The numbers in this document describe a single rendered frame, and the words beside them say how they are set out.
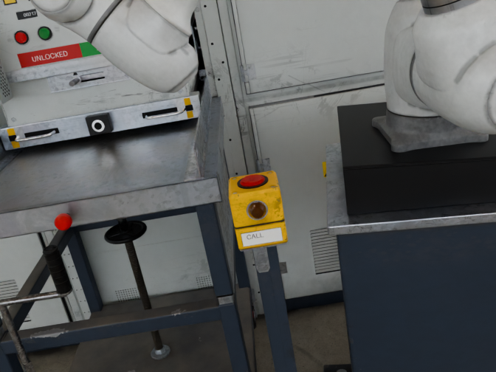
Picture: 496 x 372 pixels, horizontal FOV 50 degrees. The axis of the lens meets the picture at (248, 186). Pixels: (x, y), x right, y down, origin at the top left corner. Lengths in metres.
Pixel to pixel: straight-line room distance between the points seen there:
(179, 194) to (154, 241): 0.85
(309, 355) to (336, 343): 0.10
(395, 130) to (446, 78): 0.27
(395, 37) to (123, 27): 0.48
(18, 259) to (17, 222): 0.87
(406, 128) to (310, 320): 1.08
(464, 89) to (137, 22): 0.50
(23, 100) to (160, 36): 0.70
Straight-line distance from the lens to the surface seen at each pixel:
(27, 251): 1.99
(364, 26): 1.68
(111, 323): 1.27
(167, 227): 1.86
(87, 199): 1.09
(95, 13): 0.89
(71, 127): 1.48
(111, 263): 1.96
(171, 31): 0.88
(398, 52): 1.01
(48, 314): 2.11
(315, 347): 1.87
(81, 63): 1.40
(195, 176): 1.05
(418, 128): 1.05
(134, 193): 1.07
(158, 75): 0.89
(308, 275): 1.95
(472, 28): 0.81
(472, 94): 0.80
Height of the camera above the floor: 1.22
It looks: 23 degrees down
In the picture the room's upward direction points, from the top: 10 degrees counter-clockwise
